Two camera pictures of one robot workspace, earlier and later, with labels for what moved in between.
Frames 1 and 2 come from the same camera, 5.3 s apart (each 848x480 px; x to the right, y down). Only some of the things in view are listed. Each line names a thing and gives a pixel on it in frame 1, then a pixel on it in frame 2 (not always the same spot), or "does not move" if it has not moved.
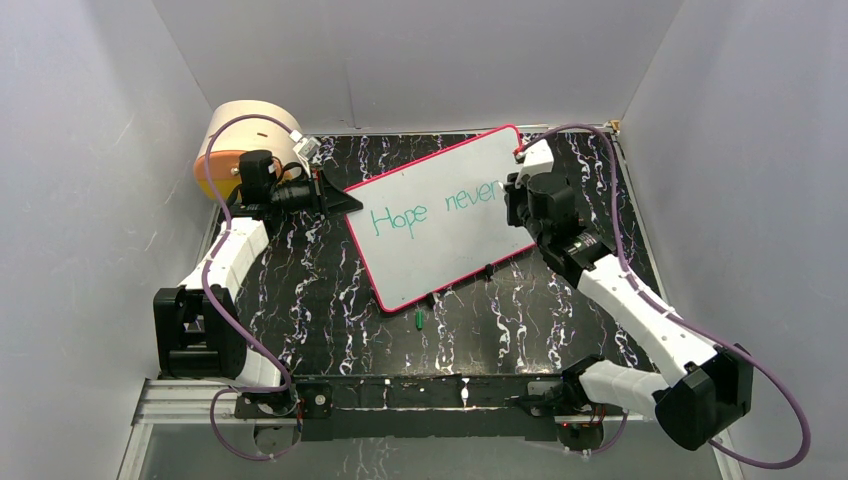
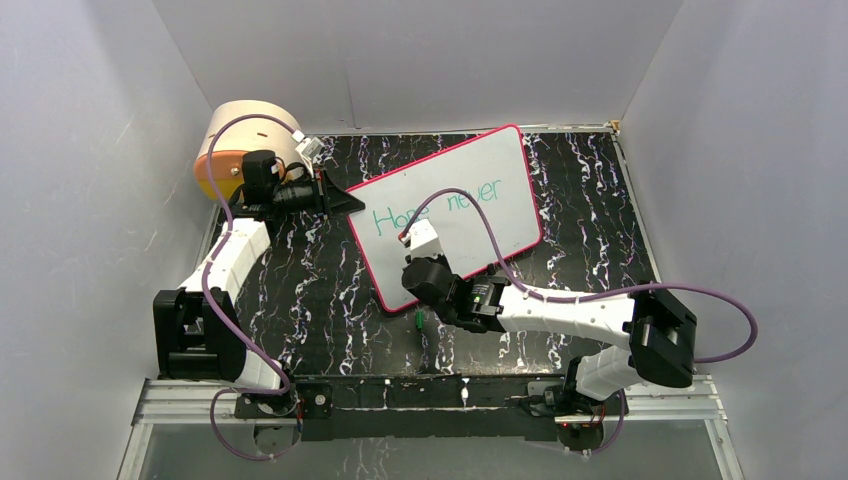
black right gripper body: [516, 208] to [446, 316]
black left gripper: [335, 201] does not move
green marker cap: [420, 320] does not move
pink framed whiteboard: [438, 218] does not move
